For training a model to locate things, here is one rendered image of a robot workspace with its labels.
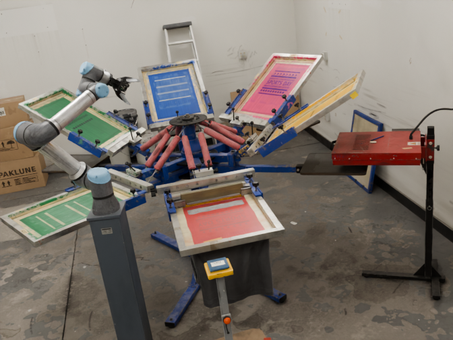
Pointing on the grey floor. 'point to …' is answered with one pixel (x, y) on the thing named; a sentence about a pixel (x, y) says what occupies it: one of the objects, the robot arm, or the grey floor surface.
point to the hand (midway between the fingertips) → (135, 92)
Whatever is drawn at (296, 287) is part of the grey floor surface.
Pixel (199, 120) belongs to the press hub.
